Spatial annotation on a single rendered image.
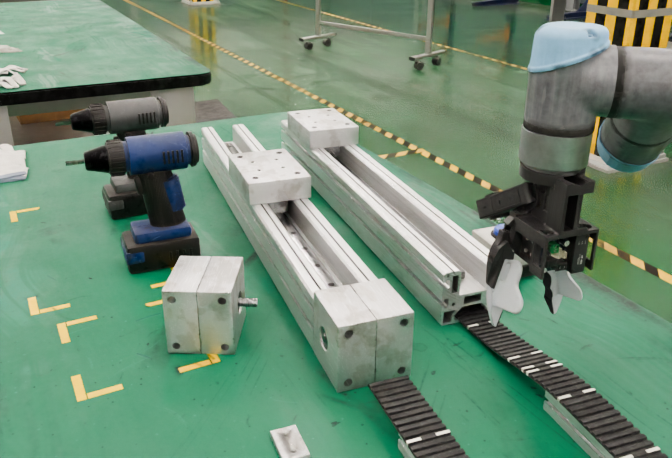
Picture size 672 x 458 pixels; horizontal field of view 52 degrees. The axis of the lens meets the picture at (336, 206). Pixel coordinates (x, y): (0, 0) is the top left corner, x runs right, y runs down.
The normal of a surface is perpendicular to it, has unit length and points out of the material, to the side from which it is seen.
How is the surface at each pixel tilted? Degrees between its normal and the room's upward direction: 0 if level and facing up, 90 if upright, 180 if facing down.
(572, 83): 90
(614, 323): 0
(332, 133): 90
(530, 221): 0
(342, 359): 90
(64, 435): 0
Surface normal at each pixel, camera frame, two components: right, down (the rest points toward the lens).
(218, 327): -0.04, 0.39
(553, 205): -0.94, 0.13
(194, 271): 0.00, -0.92
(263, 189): 0.35, 0.37
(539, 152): -0.65, 0.29
